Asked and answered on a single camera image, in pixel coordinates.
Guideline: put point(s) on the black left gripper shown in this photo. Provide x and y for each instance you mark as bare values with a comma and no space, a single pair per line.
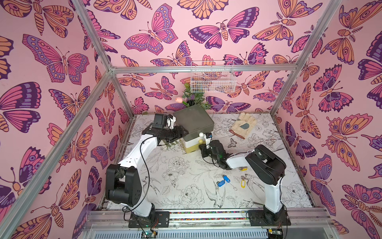
178,136

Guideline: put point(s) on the key with yellow tag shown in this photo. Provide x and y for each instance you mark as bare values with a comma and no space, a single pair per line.
244,181
243,168

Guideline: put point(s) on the grey three-drawer storage box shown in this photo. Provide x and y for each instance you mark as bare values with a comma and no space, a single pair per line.
197,122

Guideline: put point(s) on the key with blue tag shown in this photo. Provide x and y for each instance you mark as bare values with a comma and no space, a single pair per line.
220,183

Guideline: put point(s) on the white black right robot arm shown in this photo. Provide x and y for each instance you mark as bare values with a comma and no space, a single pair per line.
269,168

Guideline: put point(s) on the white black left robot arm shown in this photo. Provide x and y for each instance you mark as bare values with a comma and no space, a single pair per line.
123,184

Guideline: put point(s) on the grey white work glove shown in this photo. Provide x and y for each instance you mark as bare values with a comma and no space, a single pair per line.
173,144

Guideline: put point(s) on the beige work glove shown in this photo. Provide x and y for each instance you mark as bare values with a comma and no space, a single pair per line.
243,125

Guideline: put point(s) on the potted green plant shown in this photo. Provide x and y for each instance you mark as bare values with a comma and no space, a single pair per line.
190,99

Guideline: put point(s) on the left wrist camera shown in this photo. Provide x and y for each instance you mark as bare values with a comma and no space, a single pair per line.
162,121

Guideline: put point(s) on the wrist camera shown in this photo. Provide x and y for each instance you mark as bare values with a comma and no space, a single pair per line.
208,139
162,121

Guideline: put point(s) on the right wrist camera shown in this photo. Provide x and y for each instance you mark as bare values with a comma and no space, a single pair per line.
208,139

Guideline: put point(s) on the white wire wall basket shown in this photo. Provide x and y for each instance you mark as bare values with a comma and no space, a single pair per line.
212,79

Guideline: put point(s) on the aluminium cage frame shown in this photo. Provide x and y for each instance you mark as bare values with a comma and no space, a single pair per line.
67,67

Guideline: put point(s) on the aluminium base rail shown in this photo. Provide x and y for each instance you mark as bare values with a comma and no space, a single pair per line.
305,223

